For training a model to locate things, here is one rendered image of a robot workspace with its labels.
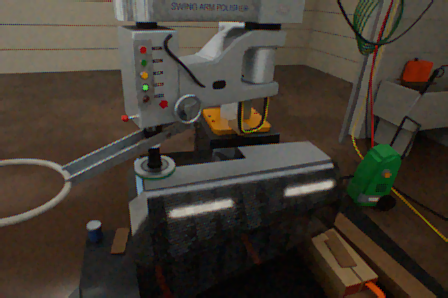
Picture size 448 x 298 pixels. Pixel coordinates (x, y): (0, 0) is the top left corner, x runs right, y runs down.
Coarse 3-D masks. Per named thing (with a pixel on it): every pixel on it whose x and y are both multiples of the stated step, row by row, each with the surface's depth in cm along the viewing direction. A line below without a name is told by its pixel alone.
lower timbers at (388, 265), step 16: (336, 224) 233; (352, 224) 234; (352, 240) 218; (368, 240) 219; (304, 256) 211; (368, 256) 205; (384, 256) 206; (320, 272) 192; (384, 272) 194; (400, 272) 194; (400, 288) 184; (416, 288) 184
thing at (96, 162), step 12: (168, 132) 144; (180, 132) 149; (120, 144) 144; (132, 144) 147; (144, 144) 140; (156, 144) 143; (96, 156) 140; (108, 156) 142; (120, 156) 135; (132, 156) 139; (72, 168) 136; (84, 168) 137; (96, 168) 131; (108, 168) 134; (72, 180) 127; (84, 180) 130
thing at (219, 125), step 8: (208, 112) 259; (216, 112) 260; (256, 112) 266; (208, 120) 244; (216, 120) 244; (224, 120) 244; (248, 120) 247; (256, 120) 248; (216, 128) 229; (224, 128) 230; (264, 128) 236
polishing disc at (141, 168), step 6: (162, 156) 164; (138, 162) 157; (144, 162) 157; (162, 162) 158; (168, 162) 158; (138, 168) 151; (144, 168) 152; (162, 168) 153; (168, 168) 153; (144, 174) 147; (150, 174) 147; (156, 174) 147; (162, 174) 148
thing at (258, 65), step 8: (264, 48) 155; (272, 48) 157; (248, 56) 158; (256, 56) 156; (264, 56) 156; (272, 56) 158; (248, 64) 160; (256, 64) 158; (264, 64) 158; (272, 64) 161; (248, 72) 162; (256, 72) 160; (264, 72) 160; (272, 72) 164; (248, 80) 164; (256, 80) 162; (264, 80) 162
